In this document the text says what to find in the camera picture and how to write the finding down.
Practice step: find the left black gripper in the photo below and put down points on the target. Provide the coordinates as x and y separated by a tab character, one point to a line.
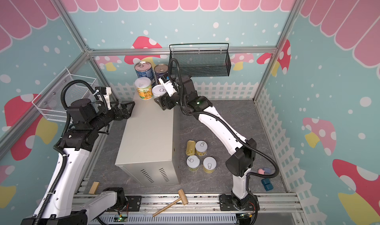
126	114

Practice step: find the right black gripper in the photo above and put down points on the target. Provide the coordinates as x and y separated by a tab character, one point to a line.
166	102

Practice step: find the fruit can white lid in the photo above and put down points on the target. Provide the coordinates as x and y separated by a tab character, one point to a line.
193	163
209	165
201	148
158	90

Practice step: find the peach fruit can plastic lid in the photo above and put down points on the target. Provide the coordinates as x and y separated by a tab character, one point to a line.
144	88

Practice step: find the dark blue chopped tomato can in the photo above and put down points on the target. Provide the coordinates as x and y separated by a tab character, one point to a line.
160	70

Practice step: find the blue soup can pink lid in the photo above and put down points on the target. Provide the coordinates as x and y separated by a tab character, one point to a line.
144	69

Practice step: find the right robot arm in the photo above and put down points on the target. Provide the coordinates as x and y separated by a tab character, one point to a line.
180	91

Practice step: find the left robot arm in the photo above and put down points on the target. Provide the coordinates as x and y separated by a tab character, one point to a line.
85	121

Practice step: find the grey metal cabinet counter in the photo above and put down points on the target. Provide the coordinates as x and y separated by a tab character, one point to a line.
150	147

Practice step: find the gold can lying down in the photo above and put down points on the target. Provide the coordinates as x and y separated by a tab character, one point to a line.
191	148

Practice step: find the wooden block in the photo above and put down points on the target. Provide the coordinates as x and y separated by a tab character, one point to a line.
94	187

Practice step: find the wooden mallet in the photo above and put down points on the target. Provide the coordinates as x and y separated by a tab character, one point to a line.
182	199

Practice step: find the green circuit board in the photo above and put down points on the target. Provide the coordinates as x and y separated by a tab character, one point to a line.
121	218

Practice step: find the pink toy block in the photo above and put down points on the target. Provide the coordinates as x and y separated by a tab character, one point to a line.
261	171

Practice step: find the blue grey toy block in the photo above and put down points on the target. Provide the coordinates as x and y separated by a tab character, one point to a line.
267	171

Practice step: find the teal toy block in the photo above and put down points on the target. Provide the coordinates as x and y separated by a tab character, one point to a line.
267	184

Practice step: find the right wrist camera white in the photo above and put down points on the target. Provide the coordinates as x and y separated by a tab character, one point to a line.
168	85

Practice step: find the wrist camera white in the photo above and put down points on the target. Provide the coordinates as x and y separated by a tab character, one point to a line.
168	85
104	93

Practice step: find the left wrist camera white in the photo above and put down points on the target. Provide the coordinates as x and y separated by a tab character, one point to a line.
104	93

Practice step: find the black mesh wall basket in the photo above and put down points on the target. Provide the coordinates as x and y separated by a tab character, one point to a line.
200	59

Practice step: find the white wire wall basket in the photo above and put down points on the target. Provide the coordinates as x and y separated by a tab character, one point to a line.
48	102

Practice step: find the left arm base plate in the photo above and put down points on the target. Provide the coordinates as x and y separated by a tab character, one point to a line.
133	204

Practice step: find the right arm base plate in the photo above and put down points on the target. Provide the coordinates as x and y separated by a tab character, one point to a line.
230	202

